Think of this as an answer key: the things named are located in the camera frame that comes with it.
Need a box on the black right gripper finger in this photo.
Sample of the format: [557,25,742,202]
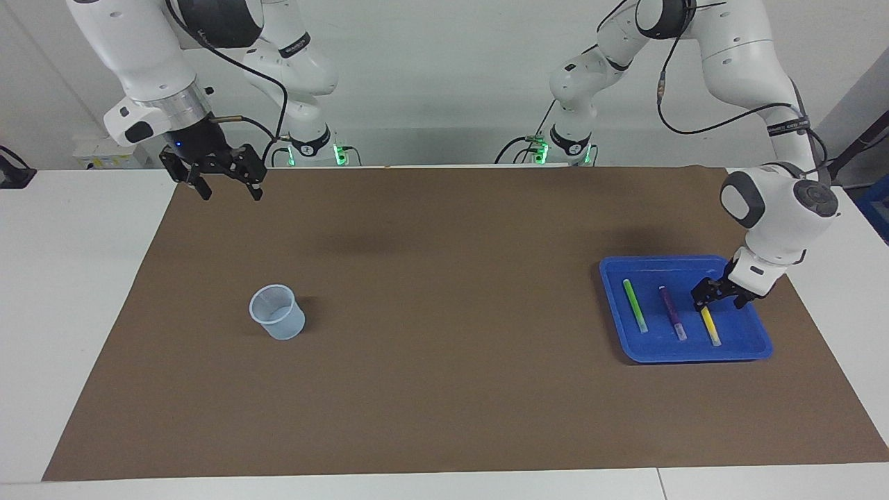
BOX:
[159,151,212,203]
[232,144,269,203]

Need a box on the yellow pen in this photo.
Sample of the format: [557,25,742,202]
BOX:
[699,306,724,348]

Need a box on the purple pen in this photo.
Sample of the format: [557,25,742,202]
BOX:
[657,285,689,342]

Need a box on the green pen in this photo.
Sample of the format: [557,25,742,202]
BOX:
[621,278,650,334]

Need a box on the blue plastic tray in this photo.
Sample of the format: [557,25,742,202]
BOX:
[599,255,774,364]

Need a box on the translucent plastic cup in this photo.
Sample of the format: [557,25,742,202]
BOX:
[249,283,306,341]

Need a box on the blue crate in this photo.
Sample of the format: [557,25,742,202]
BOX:
[856,176,889,244]

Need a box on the black table clamp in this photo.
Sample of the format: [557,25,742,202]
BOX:
[0,145,38,190]

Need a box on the black stand pole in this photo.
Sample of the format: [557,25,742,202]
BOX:
[808,111,889,185]

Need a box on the brown table mat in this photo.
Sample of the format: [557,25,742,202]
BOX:
[42,165,889,482]

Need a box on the black base cable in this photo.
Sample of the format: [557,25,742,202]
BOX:
[494,103,560,166]
[260,135,290,168]

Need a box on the white wall outlet box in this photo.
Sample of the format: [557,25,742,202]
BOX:
[72,135,151,170]

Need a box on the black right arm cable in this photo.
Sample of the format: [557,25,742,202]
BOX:
[164,0,290,165]

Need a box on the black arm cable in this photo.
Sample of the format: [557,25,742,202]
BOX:
[582,0,831,183]
[164,0,290,165]

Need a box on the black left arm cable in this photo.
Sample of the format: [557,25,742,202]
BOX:
[582,0,831,183]

